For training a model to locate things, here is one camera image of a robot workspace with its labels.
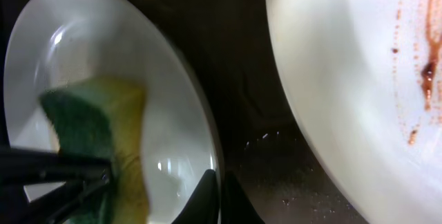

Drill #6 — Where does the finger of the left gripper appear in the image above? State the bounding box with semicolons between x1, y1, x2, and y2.
1;147;113;223

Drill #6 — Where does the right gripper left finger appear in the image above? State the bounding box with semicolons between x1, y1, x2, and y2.
172;169;220;224

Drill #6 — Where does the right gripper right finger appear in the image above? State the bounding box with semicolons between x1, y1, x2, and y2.
221;171;265;224

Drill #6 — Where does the green and yellow sponge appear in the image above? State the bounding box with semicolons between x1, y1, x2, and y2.
39;77;148;224

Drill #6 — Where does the pale grey plate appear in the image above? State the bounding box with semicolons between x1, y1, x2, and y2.
3;0;222;223

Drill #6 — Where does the white plate bottom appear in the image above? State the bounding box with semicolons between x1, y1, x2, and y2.
266;0;441;223

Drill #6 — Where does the brown serving tray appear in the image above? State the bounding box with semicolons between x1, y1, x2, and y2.
128;0;363;223

